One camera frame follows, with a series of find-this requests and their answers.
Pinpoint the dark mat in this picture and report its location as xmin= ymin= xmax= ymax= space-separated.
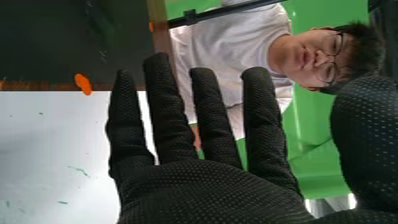
xmin=0 ymin=0 xmax=159 ymax=85

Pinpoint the person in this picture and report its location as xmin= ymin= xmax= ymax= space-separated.
xmin=168 ymin=0 xmax=388 ymax=152

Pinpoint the white sheet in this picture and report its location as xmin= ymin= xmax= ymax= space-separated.
xmin=0 ymin=90 xmax=161 ymax=224

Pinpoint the black stand pole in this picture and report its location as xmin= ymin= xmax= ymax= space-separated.
xmin=166 ymin=0 xmax=289 ymax=30

